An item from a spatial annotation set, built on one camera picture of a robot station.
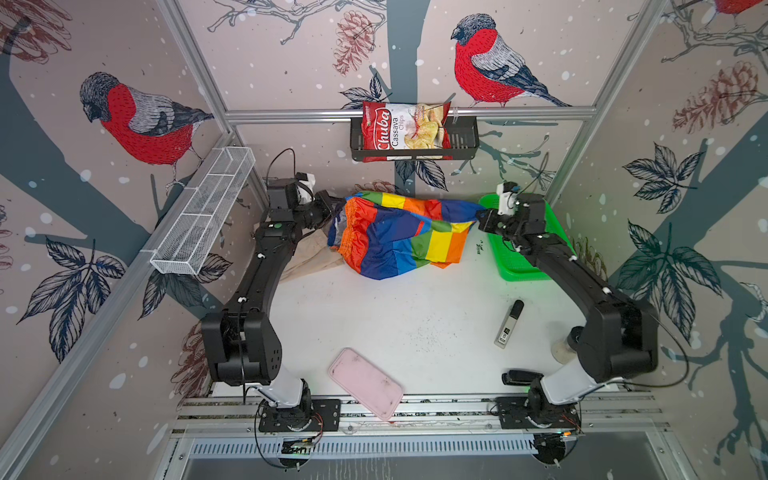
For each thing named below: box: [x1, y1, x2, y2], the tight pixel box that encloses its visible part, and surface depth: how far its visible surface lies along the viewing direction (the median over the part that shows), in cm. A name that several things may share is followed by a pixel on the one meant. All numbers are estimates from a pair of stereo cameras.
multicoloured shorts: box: [327, 191, 486, 280], surface depth 94 cm
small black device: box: [501, 370, 544, 386], surface depth 79 cm
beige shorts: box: [280, 229, 344, 283], surface depth 103 cm
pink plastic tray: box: [328, 348, 404, 421], surface depth 79 cm
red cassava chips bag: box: [361, 101, 451, 163], surface depth 90 cm
